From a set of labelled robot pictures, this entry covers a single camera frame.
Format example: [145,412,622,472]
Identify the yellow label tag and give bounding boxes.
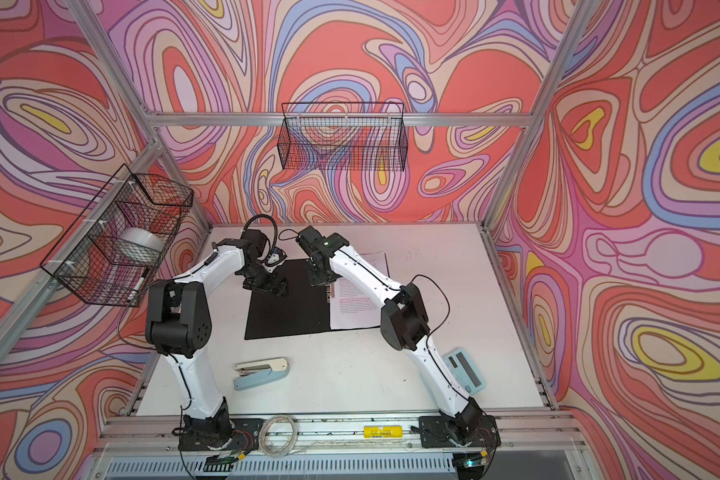
[363,425,403,439]

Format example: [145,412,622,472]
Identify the teal calculator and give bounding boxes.
[444,348,486,395]

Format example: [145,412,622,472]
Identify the black wire basket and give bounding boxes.
[277,100,409,172]
[40,165,194,307]

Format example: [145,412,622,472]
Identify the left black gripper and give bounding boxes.
[240,263,290,296]

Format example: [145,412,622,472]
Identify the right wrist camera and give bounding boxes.
[278,226,350,258]

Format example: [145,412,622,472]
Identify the blue white stapler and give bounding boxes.
[233,357,290,391]

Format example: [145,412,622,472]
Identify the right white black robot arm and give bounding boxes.
[297,234,483,446]

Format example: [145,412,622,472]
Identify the black file folder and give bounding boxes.
[244,259,350,340]

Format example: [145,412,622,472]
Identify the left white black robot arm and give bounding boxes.
[145,239,288,451]

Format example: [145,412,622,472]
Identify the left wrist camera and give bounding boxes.
[241,214,287,268]

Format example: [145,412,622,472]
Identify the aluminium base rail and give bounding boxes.
[94,409,590,465]

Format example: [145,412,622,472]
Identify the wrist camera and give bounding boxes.
[278,226,350,258]
[241,214,287,268]

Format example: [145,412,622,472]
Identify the coiled clear cable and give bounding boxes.
[257,415,299,458]

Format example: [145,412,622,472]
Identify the back black wire basket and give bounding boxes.
[277,100,409,172]

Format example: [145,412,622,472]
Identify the left black wire basket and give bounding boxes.
[40,165,194,307]

